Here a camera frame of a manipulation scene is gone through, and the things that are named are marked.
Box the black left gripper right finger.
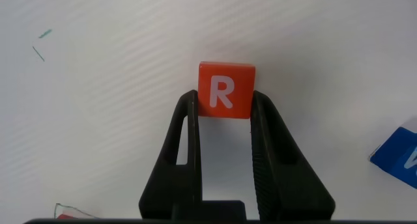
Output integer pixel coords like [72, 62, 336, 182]
[250, 90, 336, 221]

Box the orange block letter R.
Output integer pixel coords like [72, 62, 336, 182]
[197, 61, 256, 120]

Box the blue block letter W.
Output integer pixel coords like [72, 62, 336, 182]
[369, 118, 417, 189]

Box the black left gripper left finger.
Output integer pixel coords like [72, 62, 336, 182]
[139, 89, 203, 220]

